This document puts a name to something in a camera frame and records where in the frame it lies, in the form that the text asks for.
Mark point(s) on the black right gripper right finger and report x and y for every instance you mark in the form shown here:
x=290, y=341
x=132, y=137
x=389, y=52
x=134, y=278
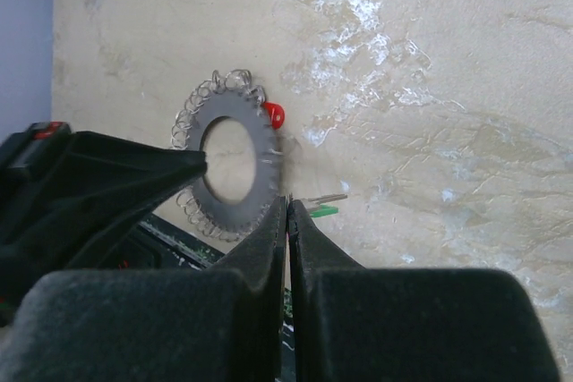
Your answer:
x=354, y=323

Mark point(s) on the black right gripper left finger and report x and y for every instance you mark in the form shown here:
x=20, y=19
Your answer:
x=222, y=323

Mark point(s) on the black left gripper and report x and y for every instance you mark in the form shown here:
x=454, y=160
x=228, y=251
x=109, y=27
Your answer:
x=68, y=198

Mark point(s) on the large metal key ring disc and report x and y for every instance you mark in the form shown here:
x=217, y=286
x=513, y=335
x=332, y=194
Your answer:
x=225, y=118

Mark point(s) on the red tagged key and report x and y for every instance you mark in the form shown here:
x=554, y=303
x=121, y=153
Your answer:
x=276, y=114

